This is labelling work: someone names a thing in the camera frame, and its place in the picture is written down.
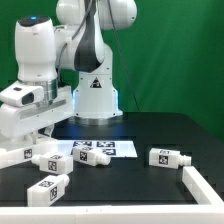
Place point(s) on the white L-shaped fence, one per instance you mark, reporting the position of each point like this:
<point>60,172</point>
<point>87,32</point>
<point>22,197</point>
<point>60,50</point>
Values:
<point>209,209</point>

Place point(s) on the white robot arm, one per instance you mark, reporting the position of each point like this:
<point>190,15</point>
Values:
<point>64,70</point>

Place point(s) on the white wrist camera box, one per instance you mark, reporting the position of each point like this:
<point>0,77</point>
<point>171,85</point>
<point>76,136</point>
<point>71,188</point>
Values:
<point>19,95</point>

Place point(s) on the white square tabletop part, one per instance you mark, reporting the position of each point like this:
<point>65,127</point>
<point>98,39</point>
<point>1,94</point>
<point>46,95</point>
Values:
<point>22,150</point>

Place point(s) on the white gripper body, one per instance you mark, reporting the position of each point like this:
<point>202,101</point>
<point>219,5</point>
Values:
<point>19,121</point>

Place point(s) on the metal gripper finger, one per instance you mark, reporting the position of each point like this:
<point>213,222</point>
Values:
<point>47,131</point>

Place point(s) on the white sheet with tags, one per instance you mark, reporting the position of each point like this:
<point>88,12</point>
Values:
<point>112,148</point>

